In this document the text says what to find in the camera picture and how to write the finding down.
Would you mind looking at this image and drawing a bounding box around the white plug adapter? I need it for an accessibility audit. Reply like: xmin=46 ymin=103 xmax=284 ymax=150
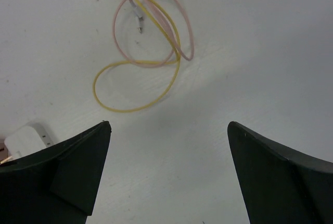
xmin=4 ymin=122 xmax=55 ymax=160

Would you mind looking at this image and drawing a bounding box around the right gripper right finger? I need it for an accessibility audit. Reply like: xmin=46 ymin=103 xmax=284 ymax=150
xmin=227 ymin=121 xmax=332 ymax=223

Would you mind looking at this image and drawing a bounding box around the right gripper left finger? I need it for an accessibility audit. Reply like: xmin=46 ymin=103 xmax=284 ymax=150
xmin=1 ymin=121 xmax=111 ymax=223

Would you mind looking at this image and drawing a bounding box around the pink thin cable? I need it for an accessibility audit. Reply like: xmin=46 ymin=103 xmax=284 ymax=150
xmin=111 ymin=0 xmax=195 ymax=68

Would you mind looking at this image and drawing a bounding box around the yellow thin cable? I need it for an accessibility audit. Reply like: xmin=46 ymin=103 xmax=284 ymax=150
xmin=93 ymin=0 xmax=182 ymax=113

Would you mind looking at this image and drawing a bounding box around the brown USB charger plug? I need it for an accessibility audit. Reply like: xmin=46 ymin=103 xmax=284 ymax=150
xmin=0 ymin=138 xmax=13 ymax=165

